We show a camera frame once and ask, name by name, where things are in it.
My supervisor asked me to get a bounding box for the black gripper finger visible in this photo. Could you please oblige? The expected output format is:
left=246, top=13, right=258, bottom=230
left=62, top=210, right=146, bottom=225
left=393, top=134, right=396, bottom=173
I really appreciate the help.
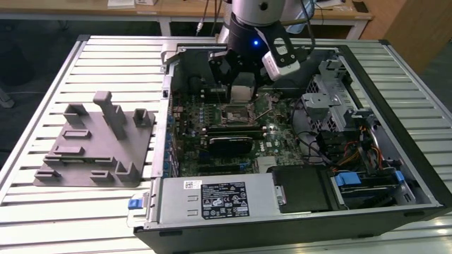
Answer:
left=208, top=50, right=241, bottom=103
left=252, top=67, right=265, bottom=103

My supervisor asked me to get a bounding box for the silver CPU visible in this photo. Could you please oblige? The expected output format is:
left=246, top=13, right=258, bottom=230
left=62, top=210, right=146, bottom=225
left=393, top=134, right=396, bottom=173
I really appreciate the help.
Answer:
left=229, top=84, right=254, bottom=104

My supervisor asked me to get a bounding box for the CPU socket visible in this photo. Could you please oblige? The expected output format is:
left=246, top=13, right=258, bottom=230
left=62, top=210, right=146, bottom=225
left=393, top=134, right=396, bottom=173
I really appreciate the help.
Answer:
left=218, top=103, right=256, bottom=127

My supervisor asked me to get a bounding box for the black RAM slot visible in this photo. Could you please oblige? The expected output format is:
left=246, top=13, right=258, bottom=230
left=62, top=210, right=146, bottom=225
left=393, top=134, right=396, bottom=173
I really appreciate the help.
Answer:
left=204, top=94, right=230, bottom=104

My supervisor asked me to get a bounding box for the grey metal drive cage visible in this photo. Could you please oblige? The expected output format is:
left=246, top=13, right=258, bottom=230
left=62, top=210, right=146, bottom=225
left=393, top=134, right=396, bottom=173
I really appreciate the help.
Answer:
left=300, top=59, right=358, bottom=133

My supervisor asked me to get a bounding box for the black RAM stick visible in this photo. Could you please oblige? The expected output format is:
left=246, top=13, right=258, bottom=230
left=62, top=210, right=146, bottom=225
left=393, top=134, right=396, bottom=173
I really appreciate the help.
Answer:
left=208, top=132, right=265, bottom=140

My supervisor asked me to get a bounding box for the green motherboard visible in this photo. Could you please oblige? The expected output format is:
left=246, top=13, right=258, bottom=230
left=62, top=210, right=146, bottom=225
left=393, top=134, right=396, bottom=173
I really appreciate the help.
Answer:
left=169, top=91, right=318, bottom=178

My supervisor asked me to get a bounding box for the black graphics card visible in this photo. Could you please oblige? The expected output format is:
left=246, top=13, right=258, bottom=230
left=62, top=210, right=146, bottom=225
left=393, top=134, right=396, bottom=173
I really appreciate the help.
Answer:
left=206, top=136, right=253, bottom=153

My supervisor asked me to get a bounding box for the wooden desk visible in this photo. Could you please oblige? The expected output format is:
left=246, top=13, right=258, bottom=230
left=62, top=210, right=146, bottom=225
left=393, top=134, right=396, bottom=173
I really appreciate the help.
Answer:
left=0, top=0, right=374, bottom=35

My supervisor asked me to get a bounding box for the small silver heatsink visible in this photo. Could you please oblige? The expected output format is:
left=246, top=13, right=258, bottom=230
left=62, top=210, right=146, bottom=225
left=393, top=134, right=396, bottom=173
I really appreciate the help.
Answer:
left=256, top=156, right=278, bottom=168

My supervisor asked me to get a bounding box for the large white box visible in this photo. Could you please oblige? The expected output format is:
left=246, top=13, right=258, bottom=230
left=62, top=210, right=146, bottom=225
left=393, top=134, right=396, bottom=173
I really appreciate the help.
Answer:
left=108, top=0, right=136, bottom=10

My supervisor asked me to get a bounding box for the grey parts rack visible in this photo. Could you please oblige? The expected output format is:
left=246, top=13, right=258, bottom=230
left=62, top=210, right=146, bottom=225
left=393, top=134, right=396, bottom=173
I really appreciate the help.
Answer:
left=32, top=89, right=157, bottom=188

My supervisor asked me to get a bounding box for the blue disk carrier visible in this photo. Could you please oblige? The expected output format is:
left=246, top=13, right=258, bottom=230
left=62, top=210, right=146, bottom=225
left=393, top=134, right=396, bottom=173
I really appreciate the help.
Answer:
left=334, top=171, right=361, bottom=187

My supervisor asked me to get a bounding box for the wooden cabinet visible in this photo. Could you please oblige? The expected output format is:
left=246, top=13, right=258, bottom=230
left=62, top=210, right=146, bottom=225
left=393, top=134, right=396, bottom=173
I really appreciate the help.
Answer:
left=361, top=0, right=452, bottom=72

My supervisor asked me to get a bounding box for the grey power supply unit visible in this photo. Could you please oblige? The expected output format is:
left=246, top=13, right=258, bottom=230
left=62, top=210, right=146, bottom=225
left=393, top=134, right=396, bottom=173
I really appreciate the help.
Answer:
left=157, top=174, right=284, bottom=222

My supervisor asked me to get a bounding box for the black open PC case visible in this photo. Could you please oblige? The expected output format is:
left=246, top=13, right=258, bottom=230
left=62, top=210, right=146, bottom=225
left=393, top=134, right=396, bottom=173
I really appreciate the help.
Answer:
left=132, top=43, right=452, bottom=254

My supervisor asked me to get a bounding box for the grey chair leg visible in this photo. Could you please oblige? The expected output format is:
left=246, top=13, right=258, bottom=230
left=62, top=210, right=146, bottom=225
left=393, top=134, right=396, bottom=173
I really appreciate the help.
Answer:
left=0, top=87, right=16, bottom=108

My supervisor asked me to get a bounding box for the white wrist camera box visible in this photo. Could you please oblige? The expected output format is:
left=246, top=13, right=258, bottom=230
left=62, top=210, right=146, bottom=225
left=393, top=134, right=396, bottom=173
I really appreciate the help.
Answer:
left=260, top=37, right=301, bottom=80

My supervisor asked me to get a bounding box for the cable with silver plug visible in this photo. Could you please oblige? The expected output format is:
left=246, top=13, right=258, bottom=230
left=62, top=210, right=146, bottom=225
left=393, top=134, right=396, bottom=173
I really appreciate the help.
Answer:
left=194, top=0, right=226, bottom=34

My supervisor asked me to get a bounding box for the black cable with copper end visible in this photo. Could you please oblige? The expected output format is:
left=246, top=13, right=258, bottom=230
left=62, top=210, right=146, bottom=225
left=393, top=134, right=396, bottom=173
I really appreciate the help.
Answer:
left=284, top=17, right=308, bottom=27

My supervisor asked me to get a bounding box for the black camera cable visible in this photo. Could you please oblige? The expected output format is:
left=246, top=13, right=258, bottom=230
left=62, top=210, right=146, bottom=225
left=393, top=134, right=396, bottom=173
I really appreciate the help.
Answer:
left=298, top=0, right=317, bottom=58

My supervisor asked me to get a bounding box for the thin black wire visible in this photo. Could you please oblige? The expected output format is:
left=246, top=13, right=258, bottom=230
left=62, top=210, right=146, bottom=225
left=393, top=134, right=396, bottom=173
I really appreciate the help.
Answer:
left=294, top=131, right=334, bottom=166

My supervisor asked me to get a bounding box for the coloured wire bundle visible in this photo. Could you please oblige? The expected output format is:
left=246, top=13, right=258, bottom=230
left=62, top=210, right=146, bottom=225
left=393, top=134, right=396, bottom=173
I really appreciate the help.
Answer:
left=338, top=126, right=385, bottom=170

